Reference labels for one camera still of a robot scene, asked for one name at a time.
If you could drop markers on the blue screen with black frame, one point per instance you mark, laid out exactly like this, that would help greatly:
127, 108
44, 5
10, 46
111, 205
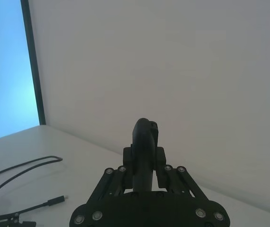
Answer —
7, 71

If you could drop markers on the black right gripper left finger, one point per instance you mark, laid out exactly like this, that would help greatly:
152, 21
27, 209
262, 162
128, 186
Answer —
116, 182

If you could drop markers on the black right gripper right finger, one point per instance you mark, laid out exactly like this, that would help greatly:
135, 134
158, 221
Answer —
175, 180

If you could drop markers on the black bolted bracket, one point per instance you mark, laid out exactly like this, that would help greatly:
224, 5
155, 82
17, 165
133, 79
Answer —
16, 222

